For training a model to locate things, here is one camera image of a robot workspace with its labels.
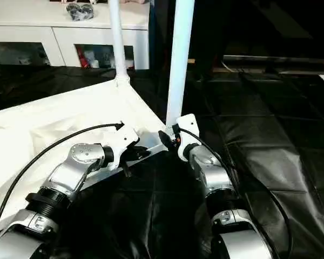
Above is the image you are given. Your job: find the white plastic table top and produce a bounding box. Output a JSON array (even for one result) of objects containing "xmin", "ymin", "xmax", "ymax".
[{"xmin": 0, "ymin": 78, "xmax": 173, "ymax": 233}]

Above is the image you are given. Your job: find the black mat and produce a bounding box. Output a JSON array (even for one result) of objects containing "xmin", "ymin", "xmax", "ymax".
[{"xmin": 0, "ymin": 63, "xmax": 324, "ymax": 259}]

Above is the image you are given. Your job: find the red bottle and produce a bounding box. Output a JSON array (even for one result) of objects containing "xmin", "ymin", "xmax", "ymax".
[{"xmin": 79, "ymin": 48, "xmax": 89, "ymax": 67}]

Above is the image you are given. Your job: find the black bar with red light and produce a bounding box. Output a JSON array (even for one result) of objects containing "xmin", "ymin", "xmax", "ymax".
[{"xmin": 223, "ymin": 54, "xmax": 324, "ymax": 68}]

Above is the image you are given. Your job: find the white cabinet with glass doors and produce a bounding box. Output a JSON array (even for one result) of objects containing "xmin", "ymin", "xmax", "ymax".
[{"xmin": 0, "ymin": 0, "xmax": 151, "ymax": 70}]

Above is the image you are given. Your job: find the dark object on cabinet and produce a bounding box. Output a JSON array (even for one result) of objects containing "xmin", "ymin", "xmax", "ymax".
[{"xmin": 66, "ymin": 2, "xmax": 95, "ymax": 22}]

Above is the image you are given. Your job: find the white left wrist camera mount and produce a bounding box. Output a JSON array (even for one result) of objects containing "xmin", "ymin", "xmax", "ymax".
[{"xmin": 109, "ymin": 122, "xmax": 140, "ymax": 171}]

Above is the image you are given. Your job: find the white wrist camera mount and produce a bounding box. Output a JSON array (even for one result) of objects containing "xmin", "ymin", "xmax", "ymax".
[
  {"xmin": 172, "ymin": 113, "xmax": 200, "ymax": 162},
  {"xmin": 109, "ymin": 122, "xmax": 140, "ymax": 171}
]

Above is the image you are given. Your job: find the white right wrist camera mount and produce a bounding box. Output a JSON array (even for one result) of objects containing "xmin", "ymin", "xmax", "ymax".
[{"xmin": 172, "ymin": 113, "xmax": 200, "ymax": 162}]

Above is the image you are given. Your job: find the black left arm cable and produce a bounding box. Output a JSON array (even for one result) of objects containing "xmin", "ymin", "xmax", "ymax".
[{"xmin": 0, "ymin": 121, "xmax": 125, "ymax": 238}]

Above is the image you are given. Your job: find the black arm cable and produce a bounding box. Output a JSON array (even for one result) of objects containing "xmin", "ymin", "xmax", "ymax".
[
  {"xmin": 175, "ymin": 125, "xmax": 294, "ymax": 259},
  {"xmin": 0, "ymin": 121, "xmax": 125, "ymax": 238}
]

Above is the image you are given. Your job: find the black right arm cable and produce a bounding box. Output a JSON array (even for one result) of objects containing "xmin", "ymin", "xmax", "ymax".
[{"xmin": 175, "ymin": 125, "xmax": 294, "ymax": 259}]

